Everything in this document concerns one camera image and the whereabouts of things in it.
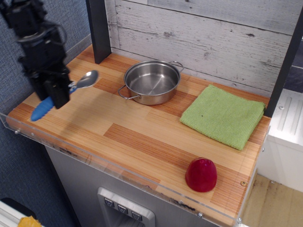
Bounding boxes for dark left vertical post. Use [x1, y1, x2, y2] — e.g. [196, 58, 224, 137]
[86, 0, 111, 64]

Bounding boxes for dark vertical post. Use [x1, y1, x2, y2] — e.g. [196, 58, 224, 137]
[86, 0, 111, 64]
[264, 9, 303, 117]

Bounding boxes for green folded cloth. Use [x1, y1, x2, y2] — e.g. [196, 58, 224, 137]
[180, 85, 266, 150]

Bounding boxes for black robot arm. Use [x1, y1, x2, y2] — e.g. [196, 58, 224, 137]
[0, 0, 71, 109]

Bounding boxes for clear acrylic table guard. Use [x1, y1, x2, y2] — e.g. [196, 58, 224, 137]
[0, 34, 271, 227]

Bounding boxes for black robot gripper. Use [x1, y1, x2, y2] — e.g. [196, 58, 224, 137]
[16, 30, 71, 109]

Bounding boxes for white toy sink unit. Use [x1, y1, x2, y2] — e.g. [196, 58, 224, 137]
[257, 89, 303, 192]

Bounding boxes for dark right vertical post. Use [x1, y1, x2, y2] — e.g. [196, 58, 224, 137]
[264, 9, 303, 117]

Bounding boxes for small stainless steel pot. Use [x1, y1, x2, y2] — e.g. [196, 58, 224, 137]
[118, 60, 184, 105]

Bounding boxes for blue handled metal spoon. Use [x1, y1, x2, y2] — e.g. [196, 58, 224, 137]
[30, 70, 98, 122]

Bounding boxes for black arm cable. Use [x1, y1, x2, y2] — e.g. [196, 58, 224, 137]
[44, 22, 67, 45]

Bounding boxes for grey toy fridge cabinet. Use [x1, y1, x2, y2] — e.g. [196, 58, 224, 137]
[46, 147, 214, 227]

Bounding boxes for silver dispenser button panel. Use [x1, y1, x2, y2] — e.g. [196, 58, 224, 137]
[98, 187, 156, 227]

